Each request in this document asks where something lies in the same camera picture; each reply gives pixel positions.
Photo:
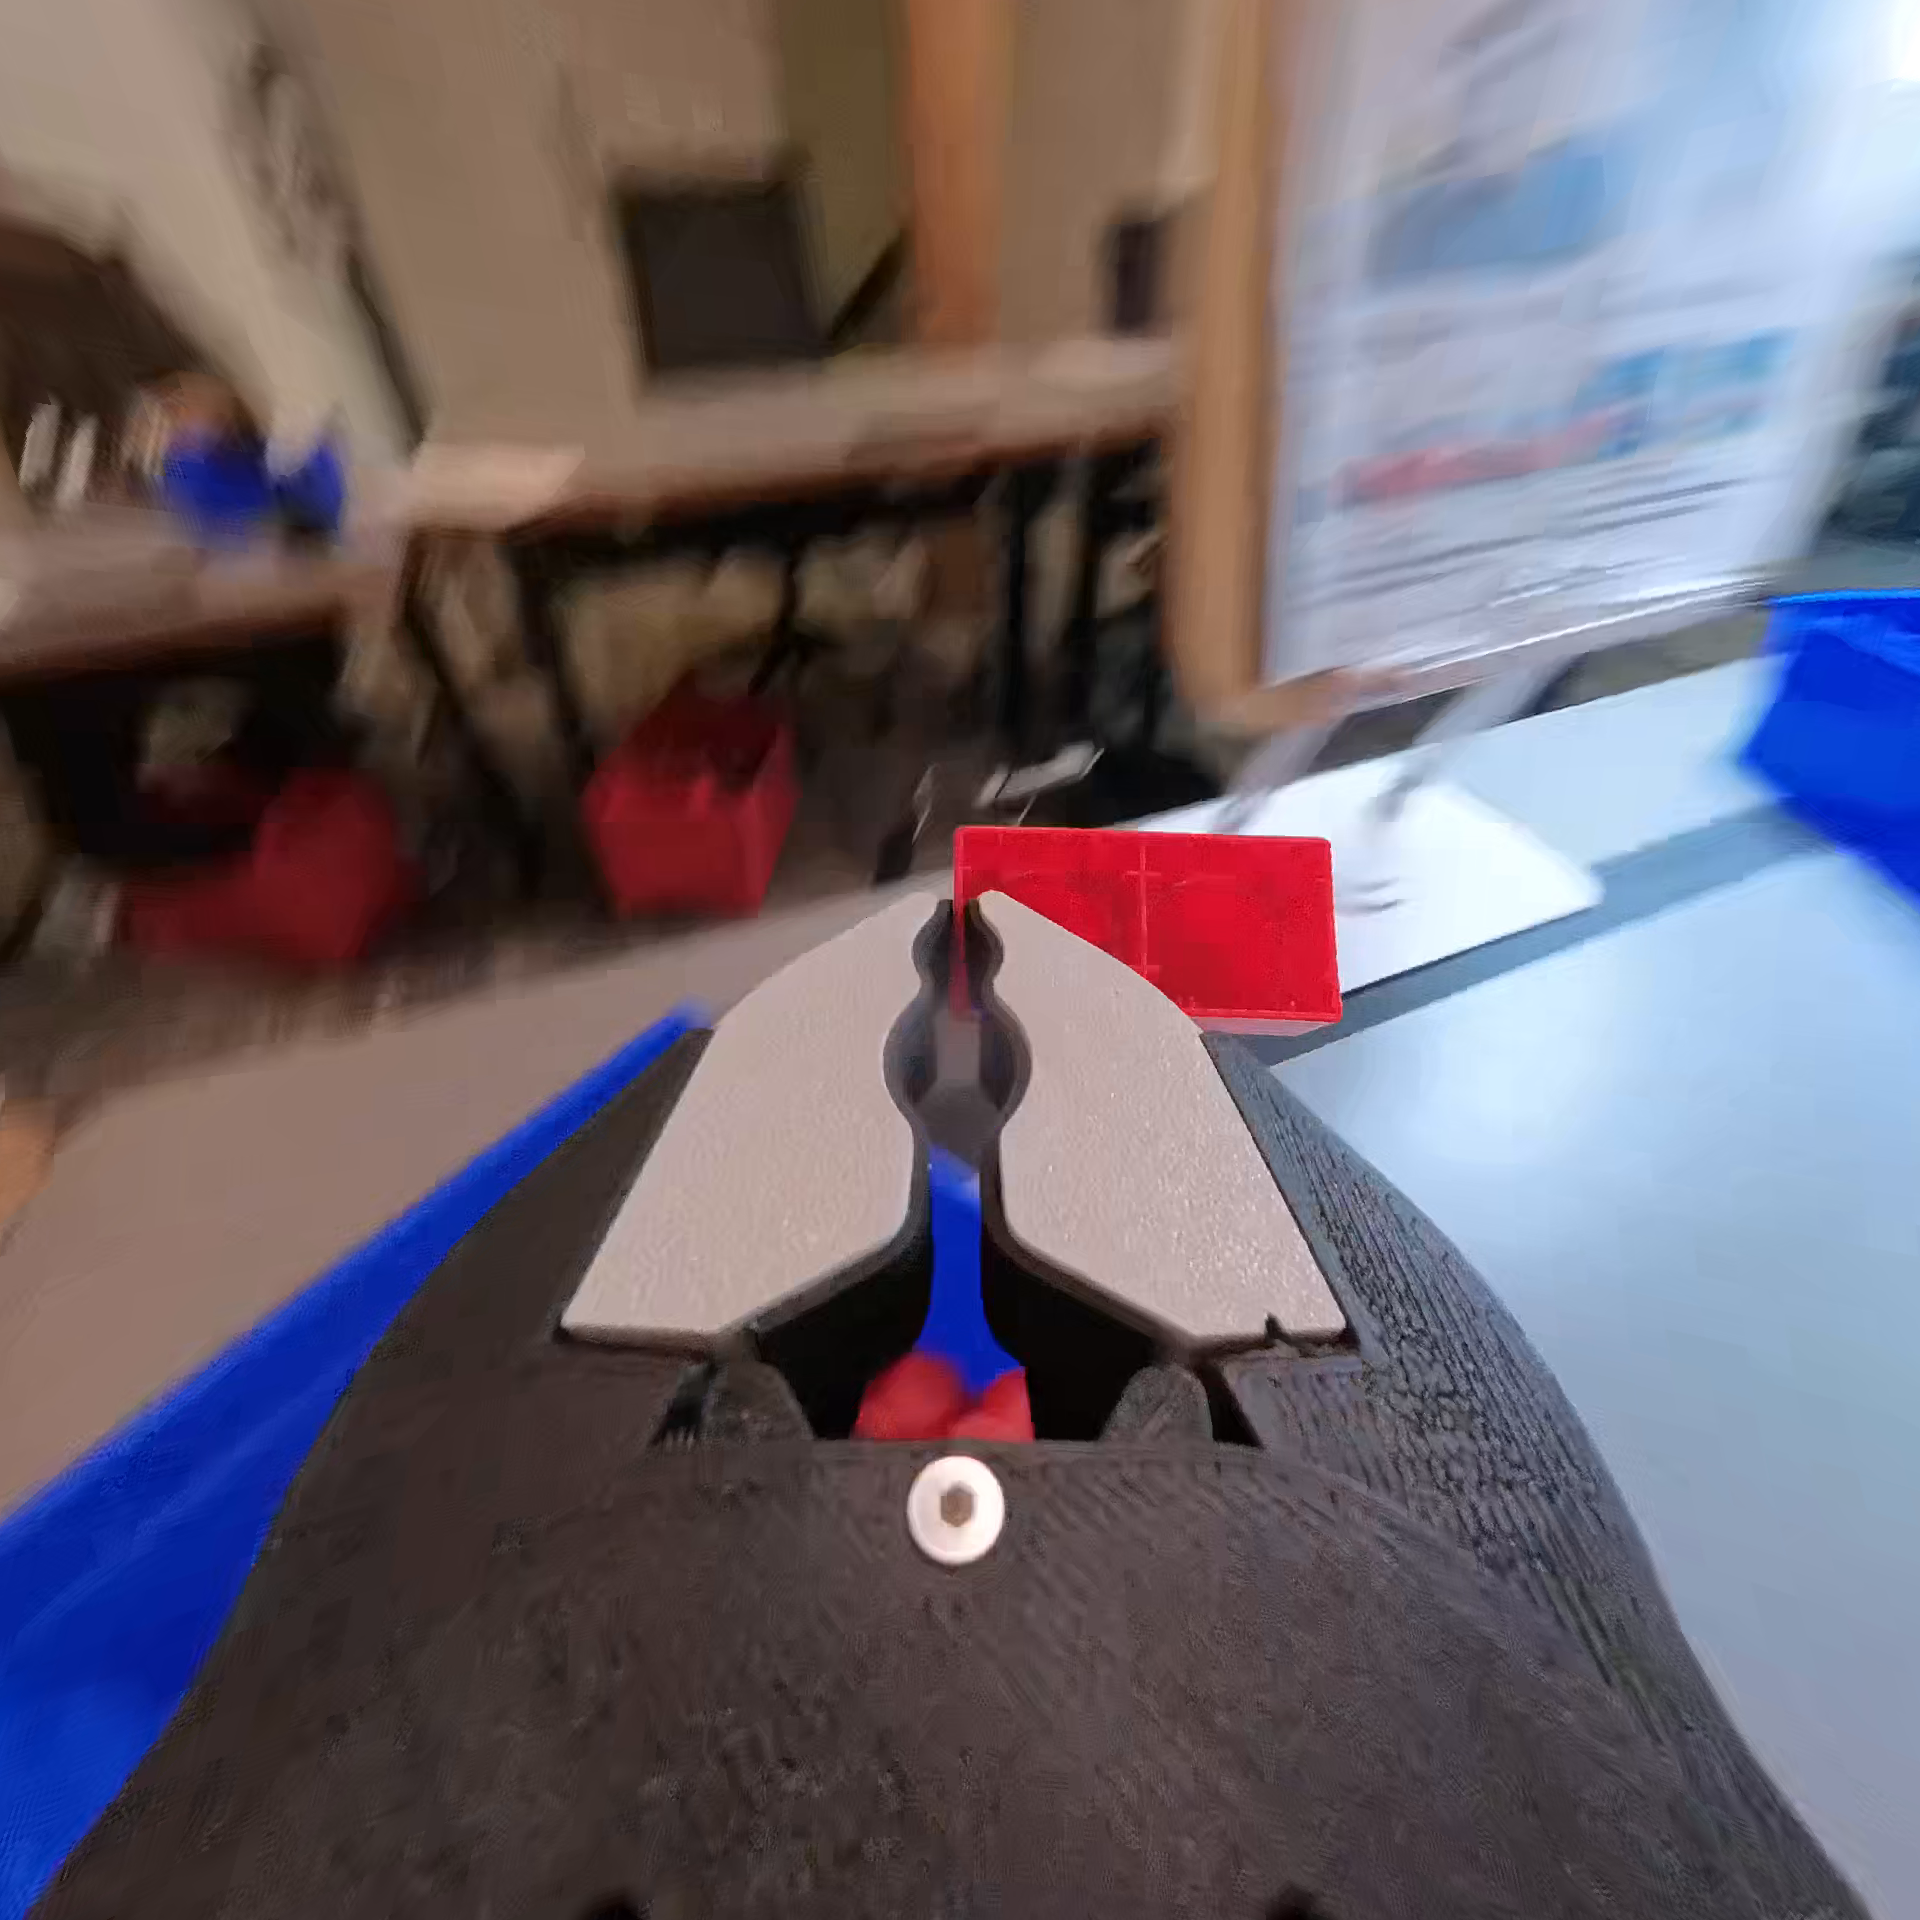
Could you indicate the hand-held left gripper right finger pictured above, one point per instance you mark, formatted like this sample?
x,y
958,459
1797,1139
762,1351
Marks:
x,y
1154,1172

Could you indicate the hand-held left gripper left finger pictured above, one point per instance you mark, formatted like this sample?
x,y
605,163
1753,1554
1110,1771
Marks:
x,y
750,1172

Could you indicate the red mega block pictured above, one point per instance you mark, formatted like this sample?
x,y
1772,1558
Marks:
x,y
1201,915

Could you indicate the pile of mega blocks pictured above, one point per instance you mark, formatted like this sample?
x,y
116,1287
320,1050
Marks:
x,y
915,1403

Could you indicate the blue plastic bin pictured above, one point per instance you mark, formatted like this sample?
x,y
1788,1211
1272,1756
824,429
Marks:
x,y
1845,722
224,1442

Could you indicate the red plastic jerrycan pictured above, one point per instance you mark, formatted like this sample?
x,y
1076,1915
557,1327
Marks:
x,y
326,870
691,819

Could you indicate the instruction sheet on white stand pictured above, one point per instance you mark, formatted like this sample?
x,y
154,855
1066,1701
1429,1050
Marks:
x,y
1219,377

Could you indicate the printed instruction sheet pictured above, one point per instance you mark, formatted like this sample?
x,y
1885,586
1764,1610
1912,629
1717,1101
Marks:
x,y
1546,377

